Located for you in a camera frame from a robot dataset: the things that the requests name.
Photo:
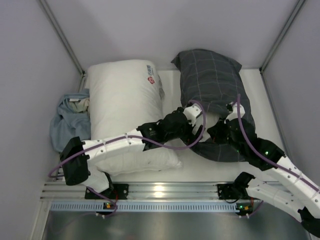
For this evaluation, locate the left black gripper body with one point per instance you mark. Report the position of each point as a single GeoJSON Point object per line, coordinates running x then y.
{"type": "Point", "coordinates": [189, 129]}

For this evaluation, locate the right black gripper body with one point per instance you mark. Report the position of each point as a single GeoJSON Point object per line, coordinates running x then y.
{"type": "Point", "coordinates": [222, 126]}

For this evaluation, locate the dark grey checked pillowcase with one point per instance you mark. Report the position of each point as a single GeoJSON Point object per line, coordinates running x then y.
{"type": "Point", "coordinates": [213, 80]}

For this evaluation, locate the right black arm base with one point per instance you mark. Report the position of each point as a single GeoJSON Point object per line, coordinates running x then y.
{"type": "Point", "coordinates": [231, 191]}

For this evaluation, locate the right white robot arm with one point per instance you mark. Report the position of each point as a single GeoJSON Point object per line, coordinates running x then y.
{"type": "Point", "coordinates": [301, 199]}

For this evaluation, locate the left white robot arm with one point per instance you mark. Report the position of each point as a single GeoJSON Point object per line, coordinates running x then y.
{"type": "Point", "coordinates": [79, 157]}

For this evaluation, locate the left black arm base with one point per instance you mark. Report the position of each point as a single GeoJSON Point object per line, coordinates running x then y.
{"type": "Point", "coordinates": [118, 191]}

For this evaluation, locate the white bare pillow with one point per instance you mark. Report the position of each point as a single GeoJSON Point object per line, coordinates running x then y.
{"type": "Point", "coordinates": [124, 95]}

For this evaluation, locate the light blue crumpled cloth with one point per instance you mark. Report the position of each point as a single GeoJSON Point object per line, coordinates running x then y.
{"type": "Point", "coordinates": [72, 119]}

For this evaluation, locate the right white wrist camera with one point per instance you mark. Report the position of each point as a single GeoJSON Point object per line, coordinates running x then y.
{"type": "Point", "coordinates": [235, 111]}

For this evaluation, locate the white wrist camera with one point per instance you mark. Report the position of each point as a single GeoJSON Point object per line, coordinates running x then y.
{"type": "Point", "coordinates": [192, 113]}
{"type": "Point", "coordinates": [235, 111]}

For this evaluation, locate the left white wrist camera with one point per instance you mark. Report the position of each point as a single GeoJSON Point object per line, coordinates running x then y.
{"type": "Point", "coordinates": [192, 113]}

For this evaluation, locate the aluminium rail beam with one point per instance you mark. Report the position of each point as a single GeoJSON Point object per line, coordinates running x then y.
{"type": "Point", "coordinates": [148, 191]}

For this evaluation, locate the right aluminium frame post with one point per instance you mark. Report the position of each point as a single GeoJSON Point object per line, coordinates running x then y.
{"type": "Point", "coordinates": [282, 34]}

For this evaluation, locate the aluminium frame post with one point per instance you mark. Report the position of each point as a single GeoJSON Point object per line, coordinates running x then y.
{"type": "Point", "coordinates": [282, 34]}
{"type": "Point", "coordinates": [45, 7]}

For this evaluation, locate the grey slotted cable duct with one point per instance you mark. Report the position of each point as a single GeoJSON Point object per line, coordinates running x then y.
{"type": "Point", "coordinates": [192, 207]}

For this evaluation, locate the left aluminium frame post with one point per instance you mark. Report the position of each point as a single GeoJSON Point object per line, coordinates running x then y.
{"type": "Point", "coordinates": [45, 7]}

